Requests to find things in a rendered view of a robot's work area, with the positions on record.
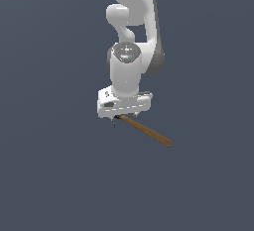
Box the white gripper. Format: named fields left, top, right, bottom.
left=96, top=85, right=154, bottom=128

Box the wooden handled hammer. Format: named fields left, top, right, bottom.
left=112, top=114, right=173, bottom=149

